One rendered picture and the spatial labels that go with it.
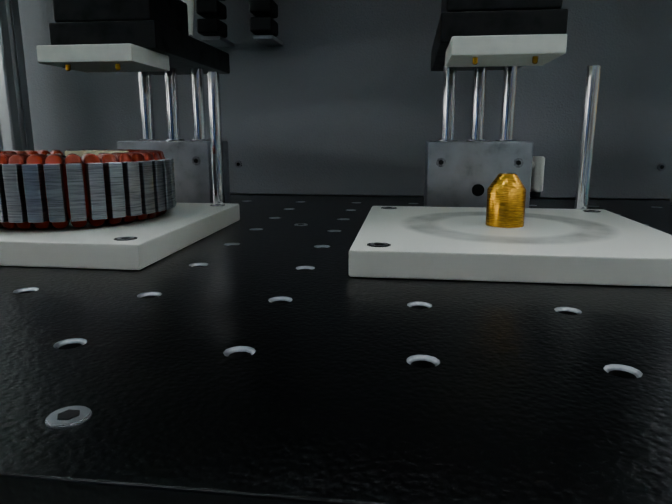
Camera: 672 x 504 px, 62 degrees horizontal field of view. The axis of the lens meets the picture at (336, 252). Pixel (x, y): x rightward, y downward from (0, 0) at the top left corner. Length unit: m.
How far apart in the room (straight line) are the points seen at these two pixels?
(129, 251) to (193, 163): 0.20
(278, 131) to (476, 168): 0.22
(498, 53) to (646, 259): 0.14
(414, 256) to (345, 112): 0.34
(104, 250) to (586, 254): 0.20
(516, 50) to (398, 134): 0.24
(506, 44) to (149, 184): 0.20
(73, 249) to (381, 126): 0.35
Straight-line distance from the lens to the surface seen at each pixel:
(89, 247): 0.27
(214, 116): 0.39
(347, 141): 0.55
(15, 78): 0.63
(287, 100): 0.56
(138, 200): 0.31
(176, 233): 0.29
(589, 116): 0.39
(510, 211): 0.30
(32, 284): 0.25
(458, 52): 0.33
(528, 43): 0.33
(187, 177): 0.45
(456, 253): 0.23
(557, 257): 0.24
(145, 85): 0.49
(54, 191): 0.30
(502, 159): 0.43
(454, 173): 0.42
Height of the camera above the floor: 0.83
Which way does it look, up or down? 12 degrees down
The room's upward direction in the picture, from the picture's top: straight up
